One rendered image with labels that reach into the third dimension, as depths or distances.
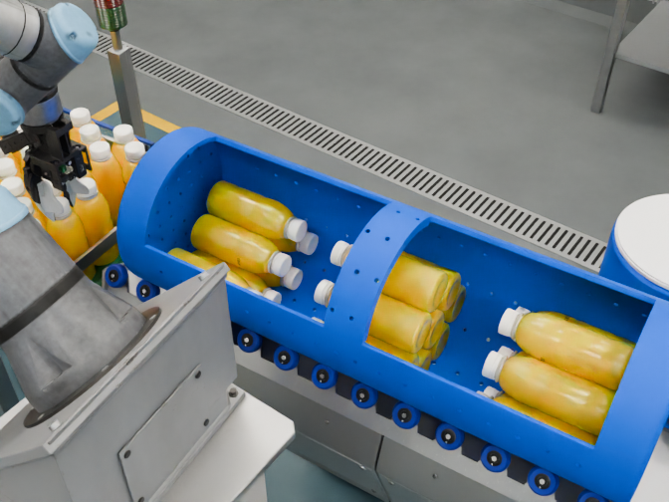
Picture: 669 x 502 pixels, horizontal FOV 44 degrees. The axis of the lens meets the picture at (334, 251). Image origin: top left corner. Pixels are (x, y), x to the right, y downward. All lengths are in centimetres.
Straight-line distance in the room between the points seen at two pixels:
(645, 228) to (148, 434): 101
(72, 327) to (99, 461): 14
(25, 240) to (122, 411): 20
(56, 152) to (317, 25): 309
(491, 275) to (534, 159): 217
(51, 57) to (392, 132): 252
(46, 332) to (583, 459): 68
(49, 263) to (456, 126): 289
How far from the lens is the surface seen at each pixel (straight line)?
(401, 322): 123
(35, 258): 91
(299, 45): 423
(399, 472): 139
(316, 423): 143
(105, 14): 191
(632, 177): 354
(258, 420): 109
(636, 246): 157
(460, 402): 117
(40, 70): 123
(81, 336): 89
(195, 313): 92
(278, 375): 142
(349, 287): 118
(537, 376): 119
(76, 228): 158
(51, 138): 143
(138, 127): 207
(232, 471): 105
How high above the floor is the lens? 203
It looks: 43 degrees down
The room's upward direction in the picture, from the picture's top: straight up
